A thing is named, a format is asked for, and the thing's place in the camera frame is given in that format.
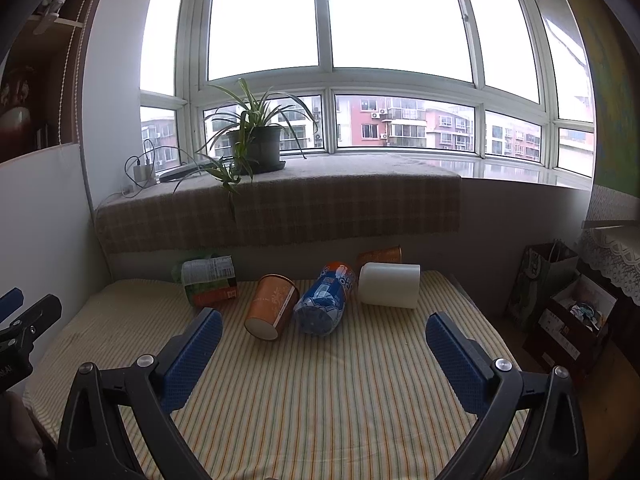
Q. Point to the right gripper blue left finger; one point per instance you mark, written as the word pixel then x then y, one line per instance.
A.
pixel 93 441

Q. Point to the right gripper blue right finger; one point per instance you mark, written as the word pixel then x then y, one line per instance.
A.
pixel 552 443

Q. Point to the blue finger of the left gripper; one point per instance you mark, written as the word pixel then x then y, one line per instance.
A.
pixel 22 333
pixel 10 302

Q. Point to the blue Arctic Ocean cup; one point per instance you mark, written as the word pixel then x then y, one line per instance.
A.
pixel 322 306

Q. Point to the green orange labelled cup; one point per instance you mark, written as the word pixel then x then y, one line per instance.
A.
pixel 207 281

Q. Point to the orange paper cup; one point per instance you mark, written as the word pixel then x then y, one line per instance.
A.
pixel 271 307

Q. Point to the white plastic cup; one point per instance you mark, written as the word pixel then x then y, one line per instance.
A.
pixel 394 285

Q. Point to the orange cup behind white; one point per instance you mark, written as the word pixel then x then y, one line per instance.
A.
pixel 385 255

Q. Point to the dark red open box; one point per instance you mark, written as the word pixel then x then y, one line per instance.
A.
pixel 569 327

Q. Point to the green paper bag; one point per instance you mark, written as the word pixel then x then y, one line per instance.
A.
pixel 543 269

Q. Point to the striped table cloth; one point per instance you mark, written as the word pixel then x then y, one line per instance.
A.
pixel 368 401

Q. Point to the black flat device on sill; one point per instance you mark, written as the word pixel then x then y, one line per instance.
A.
pixel 187 171

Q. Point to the white lace cloth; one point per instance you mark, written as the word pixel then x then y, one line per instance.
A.
pixel 614 252

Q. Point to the brown plaid sill cloth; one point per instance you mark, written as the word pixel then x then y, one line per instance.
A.
pixel 310 200

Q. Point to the potted spider plant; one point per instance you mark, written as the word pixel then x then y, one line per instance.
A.
pixel 248 142

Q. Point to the white charger with cables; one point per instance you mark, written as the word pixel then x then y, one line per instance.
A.
pixel 139 172

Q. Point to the white window frame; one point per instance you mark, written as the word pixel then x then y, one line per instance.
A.
pixel 501 85

